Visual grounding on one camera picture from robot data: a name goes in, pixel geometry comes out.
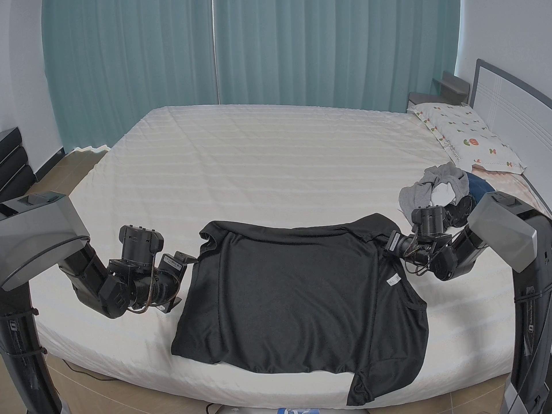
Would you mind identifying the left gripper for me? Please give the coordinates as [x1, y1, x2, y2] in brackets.
[138, 252, 199, 315]

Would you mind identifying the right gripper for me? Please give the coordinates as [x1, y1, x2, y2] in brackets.
[386, 230, 421, 261]

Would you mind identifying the black T-shirt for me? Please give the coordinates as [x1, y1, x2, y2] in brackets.
[171, 213, 430, 406]

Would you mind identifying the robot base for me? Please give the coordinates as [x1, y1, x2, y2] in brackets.
[220, 406, 322, 414]

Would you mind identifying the pile of clothes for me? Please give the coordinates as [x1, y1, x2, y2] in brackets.
[398, 165, 497, 228]

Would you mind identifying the bed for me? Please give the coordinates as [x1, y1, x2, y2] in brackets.
[30, 59, 552, 406]

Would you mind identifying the white printed pillow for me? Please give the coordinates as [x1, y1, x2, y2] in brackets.
[407, 102, 527, 175]

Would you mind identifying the grey bedside table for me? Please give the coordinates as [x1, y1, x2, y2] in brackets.
[407, 71, 471, 111]

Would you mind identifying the black chest of drawers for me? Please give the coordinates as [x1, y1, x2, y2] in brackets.
[0, 127, 37, 204]

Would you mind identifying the blue-green curtain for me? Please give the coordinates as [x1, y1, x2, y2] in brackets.
[213, 0, 462, 113]
[42, 0, 221, 152]

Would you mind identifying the black cable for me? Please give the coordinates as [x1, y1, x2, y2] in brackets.
[60, 360, 114, 381]

